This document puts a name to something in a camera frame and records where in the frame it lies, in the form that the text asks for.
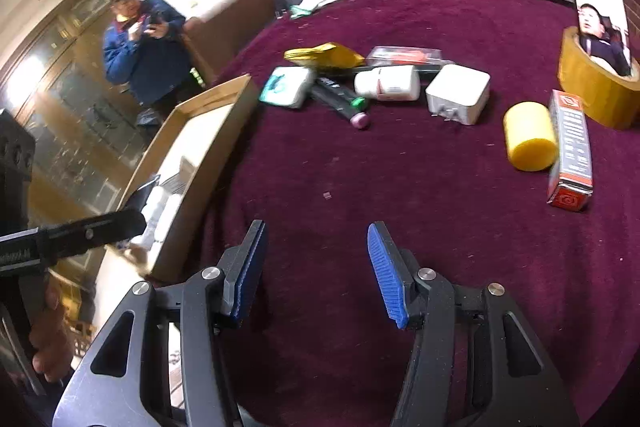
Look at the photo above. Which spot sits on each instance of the white pill bottle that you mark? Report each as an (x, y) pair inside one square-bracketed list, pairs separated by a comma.
[(387, 84)]

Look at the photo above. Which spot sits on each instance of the brown tape roll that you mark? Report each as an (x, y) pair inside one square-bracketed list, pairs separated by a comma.
[(585, 92)]

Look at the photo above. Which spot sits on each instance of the brown cardboard box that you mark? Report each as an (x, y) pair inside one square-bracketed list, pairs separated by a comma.
[(220, 147)]

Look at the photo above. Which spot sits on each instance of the white power adapter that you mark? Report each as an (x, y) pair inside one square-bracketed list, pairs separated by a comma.
[(457, 92)]

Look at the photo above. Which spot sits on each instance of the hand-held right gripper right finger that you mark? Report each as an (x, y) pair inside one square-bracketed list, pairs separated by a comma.
[(387, 272)]

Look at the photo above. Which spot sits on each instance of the white chair cover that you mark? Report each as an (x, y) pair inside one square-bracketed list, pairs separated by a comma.
[(222, 4)]

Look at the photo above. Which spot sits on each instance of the white packet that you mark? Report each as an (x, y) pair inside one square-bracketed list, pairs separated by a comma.
[(160, 212)]

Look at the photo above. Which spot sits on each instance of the black marker with pink cap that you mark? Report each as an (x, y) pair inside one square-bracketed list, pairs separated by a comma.
[(340, 99)]

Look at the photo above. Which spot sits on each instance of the white and teal tissue pack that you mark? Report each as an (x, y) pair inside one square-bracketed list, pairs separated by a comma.
[(287, 87)]

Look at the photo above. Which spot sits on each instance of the yellow foam cylinder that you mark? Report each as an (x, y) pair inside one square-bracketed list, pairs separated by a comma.
[(530, 137)]

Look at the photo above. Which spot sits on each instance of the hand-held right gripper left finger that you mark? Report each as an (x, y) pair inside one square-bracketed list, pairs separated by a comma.
[(247, 277)]

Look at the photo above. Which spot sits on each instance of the red and grey carton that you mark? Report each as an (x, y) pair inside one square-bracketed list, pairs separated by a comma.
[(570, 147)]

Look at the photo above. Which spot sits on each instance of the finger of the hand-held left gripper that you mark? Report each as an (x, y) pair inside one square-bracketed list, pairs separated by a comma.
[(95, 234), (140, 197)]

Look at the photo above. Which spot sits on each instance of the brown upholstered chair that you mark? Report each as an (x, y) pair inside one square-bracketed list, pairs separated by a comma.
[(225, 47)]

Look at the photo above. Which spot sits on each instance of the person's left hand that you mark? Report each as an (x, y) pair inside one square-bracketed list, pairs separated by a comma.
[(50, 337)]

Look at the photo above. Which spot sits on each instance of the clear package with red parts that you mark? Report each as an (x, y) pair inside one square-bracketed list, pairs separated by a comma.
[(405, 56)]

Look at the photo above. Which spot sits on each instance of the yellow zigzag-edged packet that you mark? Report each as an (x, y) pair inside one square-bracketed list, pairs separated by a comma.
[(325, 54)]

